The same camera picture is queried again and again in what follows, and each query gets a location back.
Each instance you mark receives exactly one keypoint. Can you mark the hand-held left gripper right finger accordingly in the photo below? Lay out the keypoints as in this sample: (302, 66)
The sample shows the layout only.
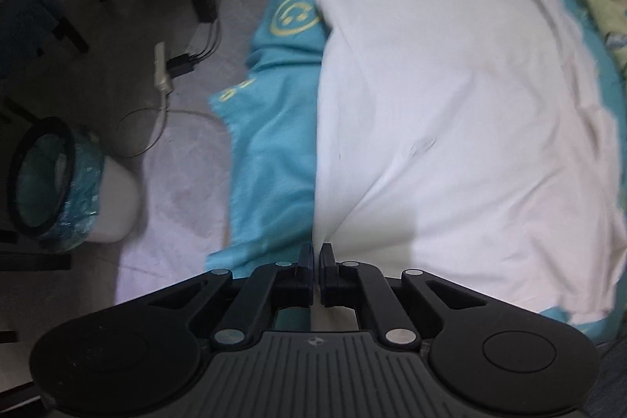
(325, 262)

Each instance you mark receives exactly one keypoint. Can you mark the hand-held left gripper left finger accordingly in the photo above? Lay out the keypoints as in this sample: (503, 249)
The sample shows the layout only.
(306, 262)

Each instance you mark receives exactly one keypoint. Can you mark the white t-shirt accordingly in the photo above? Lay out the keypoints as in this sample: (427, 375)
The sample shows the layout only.
(441, 104)

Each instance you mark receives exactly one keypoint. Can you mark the teal printed bed sheet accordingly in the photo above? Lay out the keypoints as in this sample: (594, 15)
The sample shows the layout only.
(274, 163)

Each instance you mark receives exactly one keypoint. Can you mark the white trash bin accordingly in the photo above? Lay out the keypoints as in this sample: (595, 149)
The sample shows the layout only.
(117, 202)

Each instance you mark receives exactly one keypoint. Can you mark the black power plug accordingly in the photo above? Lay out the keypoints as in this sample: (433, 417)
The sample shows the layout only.
(182, 63)

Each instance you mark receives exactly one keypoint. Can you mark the teal trash bag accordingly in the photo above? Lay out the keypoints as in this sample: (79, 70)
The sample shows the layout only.
(84, 182)

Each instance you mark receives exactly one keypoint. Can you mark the white power strip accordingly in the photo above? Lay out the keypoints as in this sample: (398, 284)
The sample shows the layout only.
(160, 72)

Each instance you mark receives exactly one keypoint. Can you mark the person's dark pants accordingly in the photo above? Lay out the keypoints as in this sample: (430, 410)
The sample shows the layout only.
(610, 379)

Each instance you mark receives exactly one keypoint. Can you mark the dark chair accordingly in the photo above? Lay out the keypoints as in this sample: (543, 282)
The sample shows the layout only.
(29, 21)

